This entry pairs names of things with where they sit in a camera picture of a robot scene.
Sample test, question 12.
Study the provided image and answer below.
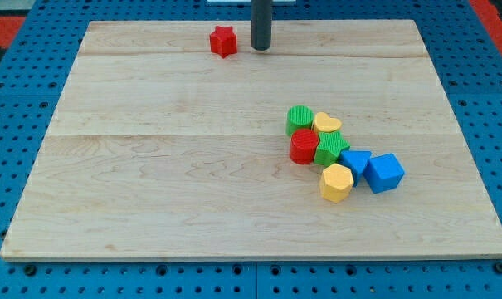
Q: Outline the red cylinder block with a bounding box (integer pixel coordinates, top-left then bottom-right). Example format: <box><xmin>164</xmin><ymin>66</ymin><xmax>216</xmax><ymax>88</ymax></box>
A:
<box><xmin>289</xmin><ymin>129</ymin><xmax>319</xmax><ymax>164</ymax></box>

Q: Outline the green cylinder block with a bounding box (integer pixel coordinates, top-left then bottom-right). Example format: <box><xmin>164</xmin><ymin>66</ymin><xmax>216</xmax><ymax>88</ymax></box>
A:
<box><xmin>285</xmin><ymin>105</ymin><xmax>314</xmax><ymax>136</ymax></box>

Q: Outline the yellow heart block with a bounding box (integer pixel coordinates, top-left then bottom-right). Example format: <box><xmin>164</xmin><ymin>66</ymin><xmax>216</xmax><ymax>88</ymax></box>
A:
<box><xmin>312</xmin><ymin>112</ymin><xmax>343</xmax><ymax>133</ymax></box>

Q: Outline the green star block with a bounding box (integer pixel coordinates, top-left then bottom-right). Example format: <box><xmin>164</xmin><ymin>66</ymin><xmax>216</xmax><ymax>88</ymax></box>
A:
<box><xmin>314</xmin><ymin>131</ymin><xmax>350</xmax><ymax>167</ymax></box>

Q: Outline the light wooden board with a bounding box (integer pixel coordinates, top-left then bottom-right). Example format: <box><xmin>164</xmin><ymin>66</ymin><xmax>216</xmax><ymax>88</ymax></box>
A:
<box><xmin>0</xmin><ymin>20</ymin><xmax>502</xmax><ymax>262</ymax></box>

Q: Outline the yellow hexagon block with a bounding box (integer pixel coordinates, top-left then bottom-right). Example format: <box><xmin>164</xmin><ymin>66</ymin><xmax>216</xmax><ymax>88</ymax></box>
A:
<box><xmin>319</xmin><ymin>164</ymin><xmax>354</xmax><ymax>203</ymax></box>

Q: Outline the blue triangle block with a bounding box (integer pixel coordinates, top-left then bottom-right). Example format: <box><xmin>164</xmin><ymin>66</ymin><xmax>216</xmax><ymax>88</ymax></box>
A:
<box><xmin>339</xmin><ymin>150</ymin><xmax>372</xmax><ymax>187</ymax></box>

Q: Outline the red star block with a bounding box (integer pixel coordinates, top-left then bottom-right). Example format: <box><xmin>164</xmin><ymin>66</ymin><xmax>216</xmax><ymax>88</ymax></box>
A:
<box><xmin>209</xmin><ymin>26</ymin><xmax>238</xmax><ymax>58</ymax></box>

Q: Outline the blue cube block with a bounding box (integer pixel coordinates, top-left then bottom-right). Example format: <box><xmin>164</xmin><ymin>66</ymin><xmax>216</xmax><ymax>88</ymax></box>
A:
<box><xmin>363</xmin><ymin>153</ymin><xmax>406</xmax><ymax>194</ymax></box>

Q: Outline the blue perforated table frame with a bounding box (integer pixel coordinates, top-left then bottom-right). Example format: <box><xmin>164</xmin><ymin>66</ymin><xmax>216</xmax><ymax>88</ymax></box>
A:
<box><xmin>0</xmin><ymin>1</ymin><xmax>502</xmax><ymax>298</ymax></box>

